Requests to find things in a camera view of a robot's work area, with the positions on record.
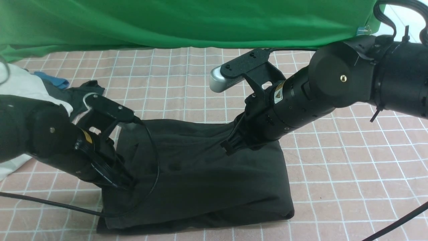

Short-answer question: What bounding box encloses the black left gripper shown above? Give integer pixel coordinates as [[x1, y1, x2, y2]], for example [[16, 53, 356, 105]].
[[74, 129, 135, 190]]

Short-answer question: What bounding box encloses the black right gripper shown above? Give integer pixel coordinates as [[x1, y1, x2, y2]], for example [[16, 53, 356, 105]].
[[220, 72, 335, 156]]

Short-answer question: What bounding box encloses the dark gray long-sleeve shirt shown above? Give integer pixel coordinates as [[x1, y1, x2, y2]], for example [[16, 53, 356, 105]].
[[97, 119, 295, 235]]

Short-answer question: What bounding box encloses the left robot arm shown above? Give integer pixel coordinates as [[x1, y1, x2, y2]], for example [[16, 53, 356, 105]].
[[0, 94, 136, 189]]

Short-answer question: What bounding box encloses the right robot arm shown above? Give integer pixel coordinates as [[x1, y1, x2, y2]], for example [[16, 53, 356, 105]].
[[212, 35, 428, 155]]

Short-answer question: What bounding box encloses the blue garment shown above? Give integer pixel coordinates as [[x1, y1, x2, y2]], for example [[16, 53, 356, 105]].
[[33, 71, 70, 89]]

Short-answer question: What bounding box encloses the pink checkered tablecloth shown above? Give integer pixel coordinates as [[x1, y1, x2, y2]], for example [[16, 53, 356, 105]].
[[0, 48, 428, 241]]

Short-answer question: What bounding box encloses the white garment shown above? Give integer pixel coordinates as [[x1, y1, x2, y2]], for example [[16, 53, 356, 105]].
[[0, 64, 73, 180]]

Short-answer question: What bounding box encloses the blue binder clip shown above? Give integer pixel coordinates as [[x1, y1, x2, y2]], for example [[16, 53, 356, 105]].
[[355, 26, 372, 36]]

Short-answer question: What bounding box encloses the green backdrop cloth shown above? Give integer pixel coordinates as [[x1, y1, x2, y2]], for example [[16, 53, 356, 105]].
[[0, 0, 380, 62]]

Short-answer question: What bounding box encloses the black left camera cable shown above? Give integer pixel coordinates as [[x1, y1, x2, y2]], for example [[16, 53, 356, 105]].
[[0, 119, 160, 218]]

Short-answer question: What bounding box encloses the black camera cable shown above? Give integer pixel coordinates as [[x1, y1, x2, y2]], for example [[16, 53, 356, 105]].
[[0, 119, 160, 218], [267, 0, 428, 241]]

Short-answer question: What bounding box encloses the black right camera cable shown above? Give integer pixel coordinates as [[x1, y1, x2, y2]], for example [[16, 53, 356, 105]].
[[267, 0, 428, 241]]

